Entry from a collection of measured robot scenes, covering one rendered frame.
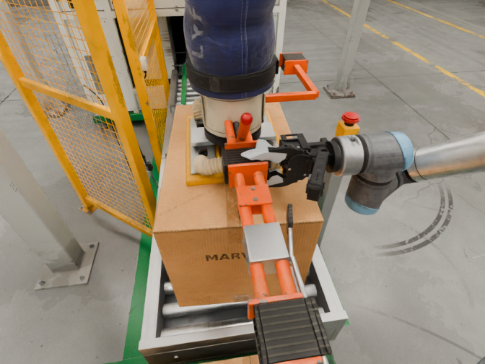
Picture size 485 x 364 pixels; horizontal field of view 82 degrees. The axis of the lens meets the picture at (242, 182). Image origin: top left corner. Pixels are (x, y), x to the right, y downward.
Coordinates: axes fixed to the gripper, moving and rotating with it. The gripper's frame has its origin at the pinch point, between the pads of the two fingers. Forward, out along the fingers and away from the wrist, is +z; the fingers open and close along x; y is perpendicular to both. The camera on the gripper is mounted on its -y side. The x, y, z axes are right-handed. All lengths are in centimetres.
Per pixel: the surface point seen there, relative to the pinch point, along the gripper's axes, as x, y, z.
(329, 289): -62, 0, -32
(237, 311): -73, 1, 3
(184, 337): -60, -10, 21
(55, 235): -86, 61, 95
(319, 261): -62, 12, -32
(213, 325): -66, -5, 12
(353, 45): -64, 271, -162
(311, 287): -66, 4, -27
